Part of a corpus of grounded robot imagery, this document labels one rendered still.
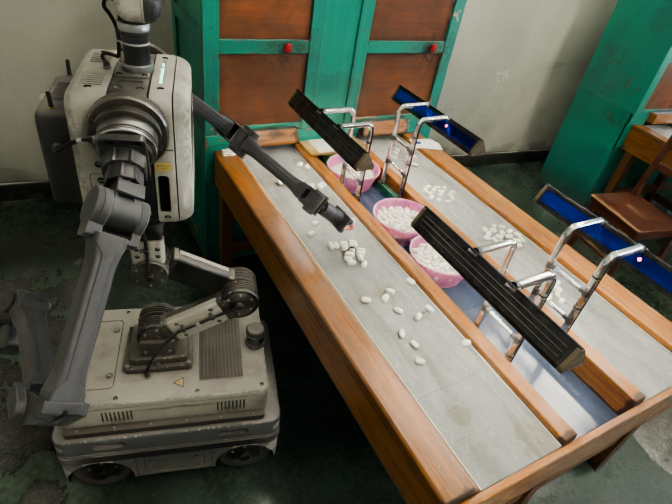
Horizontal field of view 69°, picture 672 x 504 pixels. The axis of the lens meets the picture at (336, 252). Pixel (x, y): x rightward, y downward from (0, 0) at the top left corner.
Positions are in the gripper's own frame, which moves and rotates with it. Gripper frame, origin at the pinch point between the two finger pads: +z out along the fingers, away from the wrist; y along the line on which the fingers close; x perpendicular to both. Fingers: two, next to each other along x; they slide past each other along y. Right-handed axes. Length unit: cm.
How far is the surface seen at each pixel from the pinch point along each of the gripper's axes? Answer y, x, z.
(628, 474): -106, -1, 126
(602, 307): -66, -42, 61
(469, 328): -56, -5, 14
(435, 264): -23.4, -11.5, 24.6
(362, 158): 4.3, -22.1, -16.3
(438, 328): -51, 2, 9
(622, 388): -95, -24, 36
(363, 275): -18.7, 8.7, 1.6
